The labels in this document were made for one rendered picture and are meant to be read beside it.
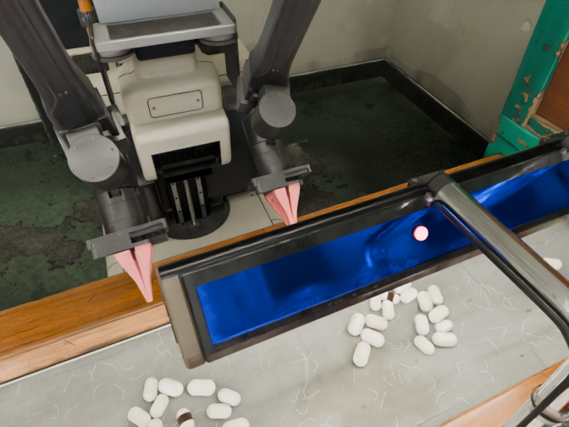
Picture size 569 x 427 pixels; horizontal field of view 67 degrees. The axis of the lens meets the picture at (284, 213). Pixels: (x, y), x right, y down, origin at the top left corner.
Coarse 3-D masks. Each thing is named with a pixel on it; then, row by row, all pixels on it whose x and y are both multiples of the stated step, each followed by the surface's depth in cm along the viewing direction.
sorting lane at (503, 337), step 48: (528, 240) 81; (480, 288) 72; (144, 336) 66; (288, 336) 66; (336, 336) 66; (384, 336) 66; (480, 336) 66; (528, 336) 66; (48, 384) 61; (96, 384) 61; (144, 384) 61; (240, 384) 61; (288, 384) 61; (336, 384) 61; (384, 384) 61; (432, 384) 61; (480, 384) 61
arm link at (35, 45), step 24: (0, 0) 39; (24, 0) 40; (0, 24) 41; (24, 24) 42; (48, 24) 44; (24, 48) 44; (48, 48) 45; (48, 72) 47; (72, 72) 49; (48, 96) 49; (72, 96) 51; (96, 96) 53; (72, 120) 53; (96, 120) 56
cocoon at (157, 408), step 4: (160, 396) 58; (164, 396) 58; (156, 400) 57; (160, 400) 57; (164, 400) 57; (152, 404) 57; (156, 404) 57; (160, 404) 57; (164, 404) 57; (152, 408) 57; (156, 408) 56; (160, 408) 57; (164, 408) 57; (152, 412) 56; (156, 412) 56; (160, 412) 57; (152, 416) 56; (156, 416) 56; (160, 416) 57
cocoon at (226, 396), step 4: (224, 388) 59; (220, 392) 58; (224, 392) 58; (228, 392) 58; (232, 392) 58; (236, 392) 58; (220, 396) 58; (224, 396) 58; (228, 396) 58; (232, 396) 58; (236, 396) 58; (220, 400) 58; (224, 400) 58; (228, 400) 57; (232, 400) 57; (236, 400) 57; (232, 404) 57; (236, 404) 58
